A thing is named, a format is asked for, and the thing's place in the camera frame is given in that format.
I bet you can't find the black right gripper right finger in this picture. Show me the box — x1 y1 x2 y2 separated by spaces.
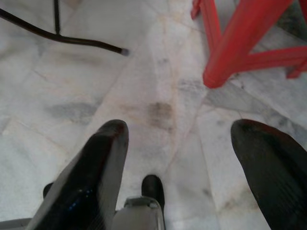
230 119 307 230

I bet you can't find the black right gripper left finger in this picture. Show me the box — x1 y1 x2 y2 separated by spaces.
25 119 129 230

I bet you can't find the robot leg with black foot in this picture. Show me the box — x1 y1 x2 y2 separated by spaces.
111 174 165 230

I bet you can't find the red plastic stool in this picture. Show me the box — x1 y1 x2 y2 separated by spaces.
191 0 307 88

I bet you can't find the marble-top folding table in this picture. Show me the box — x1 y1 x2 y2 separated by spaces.
0 0 130 57

